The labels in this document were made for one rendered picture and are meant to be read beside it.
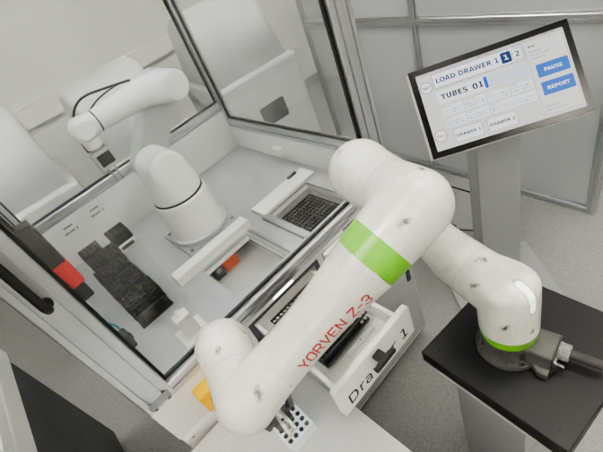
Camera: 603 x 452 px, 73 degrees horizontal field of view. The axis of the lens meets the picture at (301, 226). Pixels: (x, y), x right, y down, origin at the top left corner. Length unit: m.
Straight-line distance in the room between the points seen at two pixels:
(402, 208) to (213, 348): 0.41
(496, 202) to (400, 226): 1.24
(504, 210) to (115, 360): 1.52
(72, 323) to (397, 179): 0.69
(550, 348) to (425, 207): 0.57
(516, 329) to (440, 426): 1.00
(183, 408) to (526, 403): 0.83
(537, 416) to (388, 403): 1.02
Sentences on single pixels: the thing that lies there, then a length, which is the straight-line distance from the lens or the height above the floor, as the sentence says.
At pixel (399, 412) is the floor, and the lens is 1.97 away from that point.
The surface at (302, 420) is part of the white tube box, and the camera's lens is 1.17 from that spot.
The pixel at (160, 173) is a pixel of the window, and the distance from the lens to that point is 0.92.
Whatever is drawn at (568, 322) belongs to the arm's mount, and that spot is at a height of 0.80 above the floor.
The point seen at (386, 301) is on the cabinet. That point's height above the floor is 0.47.
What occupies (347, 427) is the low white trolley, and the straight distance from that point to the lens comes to 1.14.
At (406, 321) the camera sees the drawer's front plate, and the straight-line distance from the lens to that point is 1.10.
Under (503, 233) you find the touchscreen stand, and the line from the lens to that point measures 1.96.
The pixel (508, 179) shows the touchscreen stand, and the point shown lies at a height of 0.69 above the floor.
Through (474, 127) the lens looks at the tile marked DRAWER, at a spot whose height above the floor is 1.01.
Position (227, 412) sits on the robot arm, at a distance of 0.71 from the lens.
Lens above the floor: 1.79
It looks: 38 degrees down
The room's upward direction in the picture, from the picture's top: 24 degrees counter-clockwise
